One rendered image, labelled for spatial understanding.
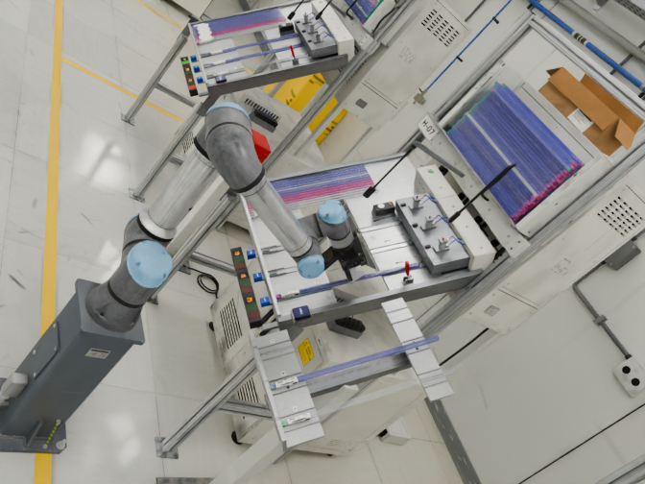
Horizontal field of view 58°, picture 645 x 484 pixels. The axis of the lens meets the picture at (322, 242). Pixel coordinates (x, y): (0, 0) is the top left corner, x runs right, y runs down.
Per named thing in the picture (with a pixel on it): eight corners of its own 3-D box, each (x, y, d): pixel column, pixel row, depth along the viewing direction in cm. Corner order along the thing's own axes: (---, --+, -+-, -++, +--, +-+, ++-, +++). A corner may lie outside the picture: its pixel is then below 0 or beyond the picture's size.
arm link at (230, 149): (239, 137, 131) (337, 270, 162) (236, 115, 140) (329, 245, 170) (196, 162, 133) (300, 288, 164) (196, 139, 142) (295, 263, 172)
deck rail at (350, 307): (279, 333, 188) (278, 322, 184) (278, 328, 189) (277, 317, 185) (481, 283, 202) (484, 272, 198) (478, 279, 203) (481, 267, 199)
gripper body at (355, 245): (368, 266, 187) (361, 242, 179) (343, 276, 187) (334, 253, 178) (360, 249, 193) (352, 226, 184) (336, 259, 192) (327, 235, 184)
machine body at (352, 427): (227, 449, 232) (329, 359, 208) (202, 314, 279) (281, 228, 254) (341, 463, 273) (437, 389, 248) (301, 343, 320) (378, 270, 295)
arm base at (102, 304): (87, 326, 154) (106, 303, 150) (83, 283, 163) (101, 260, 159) (139, 336, 164) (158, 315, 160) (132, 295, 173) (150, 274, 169)
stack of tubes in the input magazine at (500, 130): (512, 220, 188) (580, 160, 178) (444, 132, 222) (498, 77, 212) (531, 233, 196) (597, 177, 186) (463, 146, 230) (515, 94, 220)
